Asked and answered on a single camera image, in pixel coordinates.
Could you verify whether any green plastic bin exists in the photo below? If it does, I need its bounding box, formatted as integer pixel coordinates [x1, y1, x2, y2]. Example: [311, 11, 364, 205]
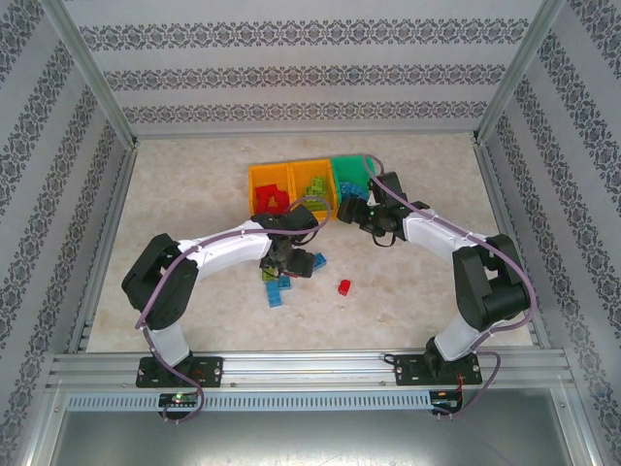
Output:
[331, 153, 378, 209]

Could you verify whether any grey metal panel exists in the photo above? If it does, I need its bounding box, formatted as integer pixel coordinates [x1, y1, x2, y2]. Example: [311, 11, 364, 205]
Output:
[46, 410, 578, 466]

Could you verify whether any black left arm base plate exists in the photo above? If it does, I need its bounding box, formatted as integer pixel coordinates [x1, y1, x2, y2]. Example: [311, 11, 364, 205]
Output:
[137, 356, 225, 390]

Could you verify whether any small control board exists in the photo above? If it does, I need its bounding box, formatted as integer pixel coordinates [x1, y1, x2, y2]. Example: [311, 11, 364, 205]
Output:
[158, 392, 201, 408]
[430, 389, 465, 407]

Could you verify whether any orange plastic bin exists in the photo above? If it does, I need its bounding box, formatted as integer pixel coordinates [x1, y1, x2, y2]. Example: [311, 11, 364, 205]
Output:
[247, 162, 295, 218]
[289, 158, 340, 223]

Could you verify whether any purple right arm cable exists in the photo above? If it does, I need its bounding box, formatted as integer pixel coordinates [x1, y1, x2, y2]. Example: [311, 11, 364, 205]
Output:
[361, 153, 538, 421]

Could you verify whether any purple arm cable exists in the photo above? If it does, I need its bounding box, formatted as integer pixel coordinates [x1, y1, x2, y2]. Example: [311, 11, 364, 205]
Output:
[361, 153, 538, 421]
[138, 201, 334, 423]

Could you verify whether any small left control board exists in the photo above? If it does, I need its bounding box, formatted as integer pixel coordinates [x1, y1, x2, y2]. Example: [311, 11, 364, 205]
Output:
[158, 392, 201, 408]

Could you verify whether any small right control board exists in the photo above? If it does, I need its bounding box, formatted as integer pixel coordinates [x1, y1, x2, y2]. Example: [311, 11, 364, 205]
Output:
[430, 389, 465, 407]

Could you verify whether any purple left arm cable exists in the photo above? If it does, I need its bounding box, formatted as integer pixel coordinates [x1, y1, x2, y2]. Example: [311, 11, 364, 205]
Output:
[138, 201, 334, 423]

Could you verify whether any aluminium frame post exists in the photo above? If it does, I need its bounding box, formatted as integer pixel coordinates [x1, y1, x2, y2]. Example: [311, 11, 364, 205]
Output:
[473, 0, 568, 147]
[41, 0, 142, 150]

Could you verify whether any aluminium rear rail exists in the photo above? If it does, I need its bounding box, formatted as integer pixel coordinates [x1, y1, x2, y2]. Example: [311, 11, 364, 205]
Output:
[133, 126, 479, 142]

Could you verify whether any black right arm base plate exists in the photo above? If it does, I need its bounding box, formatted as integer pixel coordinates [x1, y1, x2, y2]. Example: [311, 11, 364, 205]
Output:
[393, 352, 483, 387]

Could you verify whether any aluminium side rail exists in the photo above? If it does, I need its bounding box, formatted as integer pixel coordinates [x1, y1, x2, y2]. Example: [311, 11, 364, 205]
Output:
[471, 138, 552, 350]
[66, 143, 140, 354]

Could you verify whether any aluminium mounting rail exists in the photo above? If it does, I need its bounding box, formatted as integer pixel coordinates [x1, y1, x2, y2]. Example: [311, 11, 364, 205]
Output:
[46, 349, 578, 390]

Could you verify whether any grey slotted cable duct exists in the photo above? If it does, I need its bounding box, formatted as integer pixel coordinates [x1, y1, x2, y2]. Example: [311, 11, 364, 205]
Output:
[65, 390, 434, 413]

